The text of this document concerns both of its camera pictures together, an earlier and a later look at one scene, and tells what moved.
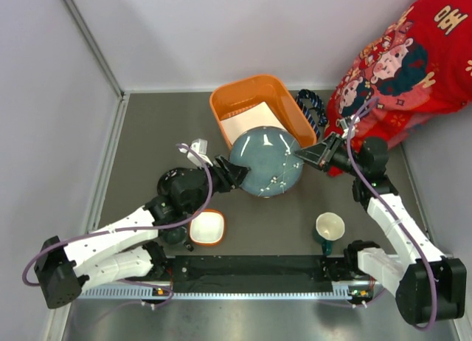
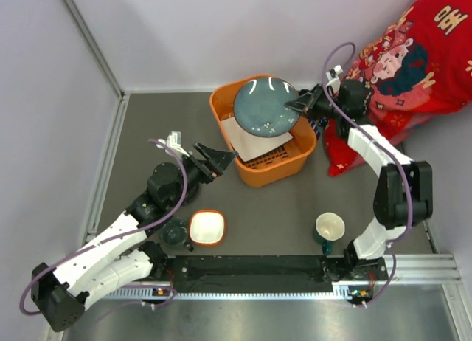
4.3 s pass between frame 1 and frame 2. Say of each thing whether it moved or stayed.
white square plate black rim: moved
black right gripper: moved
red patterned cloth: stayed
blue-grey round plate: moved
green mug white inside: stayed
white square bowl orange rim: stayed
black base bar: stayed
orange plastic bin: moved
